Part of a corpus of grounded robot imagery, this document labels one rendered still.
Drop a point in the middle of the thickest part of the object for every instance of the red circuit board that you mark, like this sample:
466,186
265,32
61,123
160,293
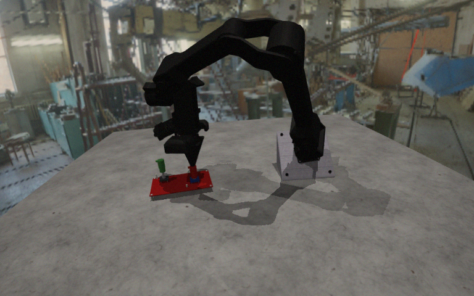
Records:
179,183

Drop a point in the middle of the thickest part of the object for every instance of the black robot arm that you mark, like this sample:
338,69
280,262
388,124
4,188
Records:
283,58

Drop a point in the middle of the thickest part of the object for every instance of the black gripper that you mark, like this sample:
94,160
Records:
189,142

